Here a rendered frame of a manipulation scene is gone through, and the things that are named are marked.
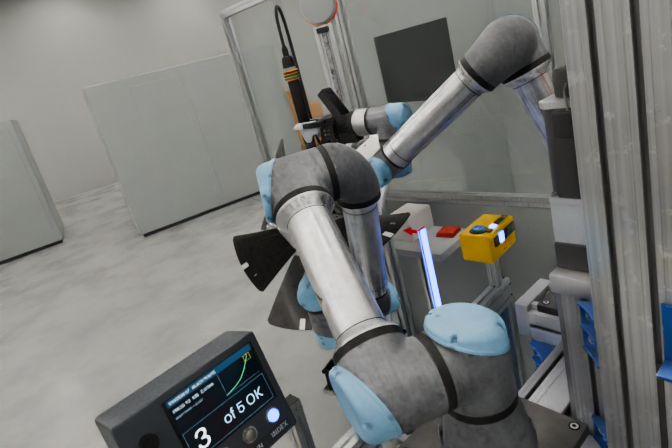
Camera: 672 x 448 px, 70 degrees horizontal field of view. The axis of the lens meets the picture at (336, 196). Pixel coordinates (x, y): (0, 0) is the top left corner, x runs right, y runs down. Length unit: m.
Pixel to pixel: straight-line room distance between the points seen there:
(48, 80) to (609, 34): 13.13
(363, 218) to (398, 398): 0.42
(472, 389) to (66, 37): 13.18
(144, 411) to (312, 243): 0.36
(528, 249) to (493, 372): 1.32
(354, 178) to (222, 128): 6.12
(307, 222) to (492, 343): 0.35
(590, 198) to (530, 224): 1.27
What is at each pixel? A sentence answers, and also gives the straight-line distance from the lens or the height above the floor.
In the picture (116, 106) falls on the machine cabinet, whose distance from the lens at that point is 6.77.
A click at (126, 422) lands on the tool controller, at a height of 1.25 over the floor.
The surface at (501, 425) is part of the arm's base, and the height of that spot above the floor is 1.11.
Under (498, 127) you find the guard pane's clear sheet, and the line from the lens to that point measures 1.89.
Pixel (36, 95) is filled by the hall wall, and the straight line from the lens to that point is 13.44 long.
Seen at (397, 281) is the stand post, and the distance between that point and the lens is 1.94.
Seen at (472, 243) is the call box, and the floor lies 1.04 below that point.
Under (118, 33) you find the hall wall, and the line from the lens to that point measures 13.63.
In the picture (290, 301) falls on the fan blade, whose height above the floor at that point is 1.00.
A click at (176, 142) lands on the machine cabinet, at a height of 1.09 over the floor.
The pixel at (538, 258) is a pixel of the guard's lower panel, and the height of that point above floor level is 0.74.
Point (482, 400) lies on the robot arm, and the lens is 0.76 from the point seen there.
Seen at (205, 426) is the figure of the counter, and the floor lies 1.17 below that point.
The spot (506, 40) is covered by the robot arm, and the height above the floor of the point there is 1.62.
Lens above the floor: 1.67
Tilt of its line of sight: 16 degrees down
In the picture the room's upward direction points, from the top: 15 degrees counter-clockwise
